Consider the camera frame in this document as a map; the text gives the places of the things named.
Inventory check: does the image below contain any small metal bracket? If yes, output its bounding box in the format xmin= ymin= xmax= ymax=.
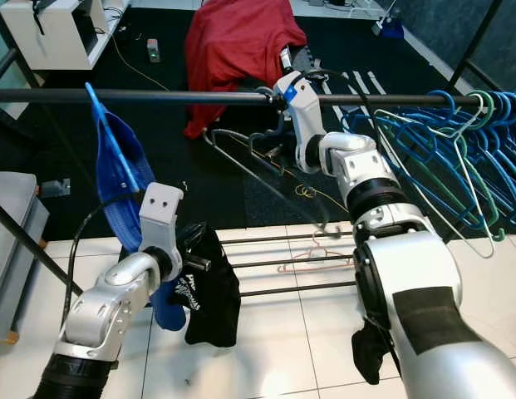
xmin=42 ymin=179 xmax=71 ymax=199

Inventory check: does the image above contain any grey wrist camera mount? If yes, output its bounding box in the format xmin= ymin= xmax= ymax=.
xmin=140 ymin=183 xmax=184 ymax=267
xmin=273 ymin=71 xmax=327 ymax=174

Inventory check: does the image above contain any pink plastic hanger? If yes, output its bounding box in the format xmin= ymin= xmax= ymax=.
xmin=278 ymin=233 xmax=356 ymax=273

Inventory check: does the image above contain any black crumpled garment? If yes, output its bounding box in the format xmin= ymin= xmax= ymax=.
xmin=351 ymin=320 xmax=396 ymax=385

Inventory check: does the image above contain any black machine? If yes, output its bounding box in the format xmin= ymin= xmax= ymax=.
xmin=278 ymin=46 xmax=321 ymax=84

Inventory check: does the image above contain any red cloth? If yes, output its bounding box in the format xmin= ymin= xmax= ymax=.
xmin=183 ymin=0 xmax=308 ymax=140

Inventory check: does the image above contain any black rubber floor mat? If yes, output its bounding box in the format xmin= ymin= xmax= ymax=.
xmin=0 ymin=12 xmax=516 ymax=242

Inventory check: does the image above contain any grey upholstered ottoman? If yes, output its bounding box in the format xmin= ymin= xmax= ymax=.
xmin=0 ymin=170 xmax=49 ymax=343

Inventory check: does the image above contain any dark grey plastic hanger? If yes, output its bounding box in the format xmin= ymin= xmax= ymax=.
xmin=212 ymin=125 xmax=279 ymax=163
xmin=202 ymin=125 xmax=342 ymax=238

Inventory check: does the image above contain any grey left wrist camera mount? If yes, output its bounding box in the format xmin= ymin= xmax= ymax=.
xmin=140 ymin=183 xmax=184 ymax=267

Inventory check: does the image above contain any white shelf unit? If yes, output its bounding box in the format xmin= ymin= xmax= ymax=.
xmin=0 ymin=0 xmax=125 ymax=71

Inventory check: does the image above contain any small blue object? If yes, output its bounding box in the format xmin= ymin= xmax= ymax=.
xmin=372 ymin=17 xmax=404 ymax=38

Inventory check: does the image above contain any black metal pole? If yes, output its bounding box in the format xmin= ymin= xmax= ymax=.
xmin=449 ymin=0 xmax=504 ymax=92

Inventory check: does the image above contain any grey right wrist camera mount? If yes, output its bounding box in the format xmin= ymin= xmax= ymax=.
xmin=273 ymin=71 xmax=327 ymax=174

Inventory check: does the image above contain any black metal clothes rack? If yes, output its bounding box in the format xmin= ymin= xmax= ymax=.
xmin=0 ymin=83 xmax=516 ymax=304

